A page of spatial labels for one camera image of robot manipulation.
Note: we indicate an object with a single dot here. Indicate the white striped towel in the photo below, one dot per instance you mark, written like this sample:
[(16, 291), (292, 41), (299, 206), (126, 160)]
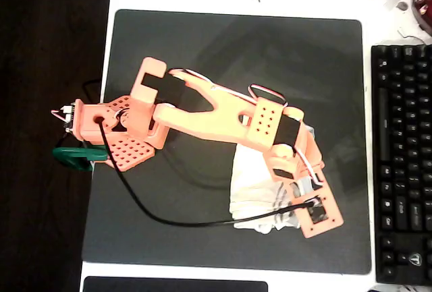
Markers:
[(249, 187)]

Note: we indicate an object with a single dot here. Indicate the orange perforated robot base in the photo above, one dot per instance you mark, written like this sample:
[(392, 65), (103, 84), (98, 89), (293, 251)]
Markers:
[(130, 153)]

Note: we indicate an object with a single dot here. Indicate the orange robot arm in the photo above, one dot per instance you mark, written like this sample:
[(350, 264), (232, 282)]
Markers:
[(222, 116)]

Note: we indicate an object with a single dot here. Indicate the black keyboard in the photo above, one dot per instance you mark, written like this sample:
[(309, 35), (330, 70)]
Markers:
[(405, 170)]

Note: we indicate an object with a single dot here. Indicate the black desk mat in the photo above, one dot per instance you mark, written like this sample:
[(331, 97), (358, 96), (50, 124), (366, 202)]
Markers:
[(202, 42)]

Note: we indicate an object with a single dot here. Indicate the small grey round piece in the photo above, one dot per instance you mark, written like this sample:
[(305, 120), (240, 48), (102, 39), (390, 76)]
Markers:
[(402, 5)]

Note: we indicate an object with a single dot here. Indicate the dark red round bowl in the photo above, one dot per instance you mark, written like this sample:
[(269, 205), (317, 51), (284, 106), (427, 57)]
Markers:
[(425, 5)]

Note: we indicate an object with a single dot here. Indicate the flat black pad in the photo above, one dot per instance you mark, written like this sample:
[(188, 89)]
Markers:
[(175, 286)]

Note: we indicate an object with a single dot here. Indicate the green table clamp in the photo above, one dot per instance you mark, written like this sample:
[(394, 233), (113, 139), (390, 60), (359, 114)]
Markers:
[(76, 155)]

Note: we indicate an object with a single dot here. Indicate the motor controller board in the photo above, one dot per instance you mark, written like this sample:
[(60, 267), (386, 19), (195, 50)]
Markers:
[(67, 116)]

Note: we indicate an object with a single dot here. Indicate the orange camera mount plate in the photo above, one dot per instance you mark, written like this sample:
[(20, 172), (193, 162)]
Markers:
[(332, 214)]

